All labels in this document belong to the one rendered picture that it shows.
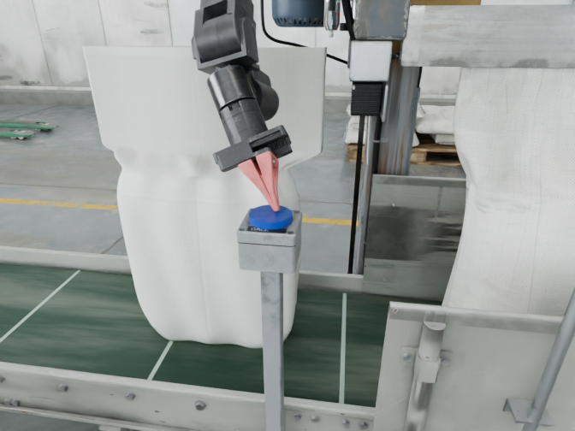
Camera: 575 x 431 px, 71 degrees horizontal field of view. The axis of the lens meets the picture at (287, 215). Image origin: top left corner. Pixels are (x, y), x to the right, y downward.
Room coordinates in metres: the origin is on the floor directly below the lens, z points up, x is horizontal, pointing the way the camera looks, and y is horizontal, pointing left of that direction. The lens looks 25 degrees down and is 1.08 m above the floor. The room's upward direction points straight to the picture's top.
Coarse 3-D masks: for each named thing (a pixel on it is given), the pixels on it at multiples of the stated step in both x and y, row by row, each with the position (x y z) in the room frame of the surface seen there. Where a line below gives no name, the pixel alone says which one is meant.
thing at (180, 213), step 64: (128, 64) 0.84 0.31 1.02; (192, 64) 0.80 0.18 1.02; (320, 64) 0.81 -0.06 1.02; (128, 128) 0.85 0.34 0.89; (192, 128) 0.80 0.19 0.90; (320, 128) 0.81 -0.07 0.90; (128, 192) 0.78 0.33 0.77; (192, 192) 0.75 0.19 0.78; (256, 192) 0.74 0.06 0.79; (128, 256) 0.78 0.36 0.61; (192, 256) 0.74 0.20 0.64; (192, 320) 0.74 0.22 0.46; (256, 320) 0.72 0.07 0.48
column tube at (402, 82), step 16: (400, 80) 1.08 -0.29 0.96; (416, 80) 1.07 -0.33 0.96; (400, 96) 1.08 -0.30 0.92; (400, 112) 1.08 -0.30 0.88; (384, 128) 1.08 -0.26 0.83; (400, 128) 1.08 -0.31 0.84; (384, 144) 1.08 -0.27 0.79; (400, 144) 1.07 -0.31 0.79; (368, 160) 1.09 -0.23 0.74; (384, 160) 1.08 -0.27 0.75; (400, 160) 1.07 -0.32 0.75; (368, 176) 1.09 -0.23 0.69; (368, 192) 1.09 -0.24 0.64
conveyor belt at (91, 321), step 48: (0, 288) 0.98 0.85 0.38; (48, 288) 0.98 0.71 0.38; (96, 288) 0.98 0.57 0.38; (0, 336) 0.78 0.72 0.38; (48, 336) 0.78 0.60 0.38; (96, 336) 0.78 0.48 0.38; (144, 336) 0.78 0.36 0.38; (288, 336) 0.78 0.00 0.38; (336, 336) 0.78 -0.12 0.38; (384, 336) 0.78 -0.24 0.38; (192, 384) 0.63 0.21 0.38; (240, 384) 0.63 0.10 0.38; (288, 384) 0.63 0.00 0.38; (336, 384) 0.63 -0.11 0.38
